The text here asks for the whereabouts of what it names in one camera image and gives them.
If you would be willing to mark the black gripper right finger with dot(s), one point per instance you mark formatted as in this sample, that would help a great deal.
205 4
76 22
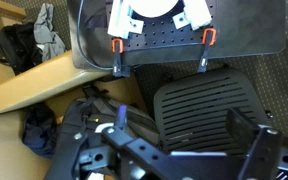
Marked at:
244 125

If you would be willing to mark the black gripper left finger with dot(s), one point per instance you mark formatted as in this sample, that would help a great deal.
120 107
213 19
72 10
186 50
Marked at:
122 116

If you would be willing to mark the dark navy sweater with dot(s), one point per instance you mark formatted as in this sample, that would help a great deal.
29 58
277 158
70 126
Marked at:
37 133

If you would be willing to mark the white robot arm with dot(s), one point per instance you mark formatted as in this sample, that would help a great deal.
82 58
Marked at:
152 8

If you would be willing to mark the black mesh office chair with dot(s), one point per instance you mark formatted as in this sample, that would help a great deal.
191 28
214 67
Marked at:
204 103

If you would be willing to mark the dark backpack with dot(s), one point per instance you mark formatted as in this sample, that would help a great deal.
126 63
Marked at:
140 120

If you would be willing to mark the orange black clamp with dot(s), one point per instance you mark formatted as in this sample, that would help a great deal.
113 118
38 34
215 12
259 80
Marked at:
204 60
118 62

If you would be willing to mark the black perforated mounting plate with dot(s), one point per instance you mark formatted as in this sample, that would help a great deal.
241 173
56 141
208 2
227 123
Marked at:
164 33

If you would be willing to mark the black robot table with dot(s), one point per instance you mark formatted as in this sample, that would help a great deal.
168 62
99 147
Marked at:
247 30

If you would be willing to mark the grey crumpled cloth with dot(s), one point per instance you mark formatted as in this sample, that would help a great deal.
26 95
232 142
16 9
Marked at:
47 33

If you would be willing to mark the black bag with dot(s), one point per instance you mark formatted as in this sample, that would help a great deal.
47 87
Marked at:
15 46

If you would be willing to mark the wooden armrest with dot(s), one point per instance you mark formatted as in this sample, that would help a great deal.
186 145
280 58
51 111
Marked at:
4 8

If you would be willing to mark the aluminium mounting rail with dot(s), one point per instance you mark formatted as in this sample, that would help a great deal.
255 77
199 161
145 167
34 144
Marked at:
119 23
197 15

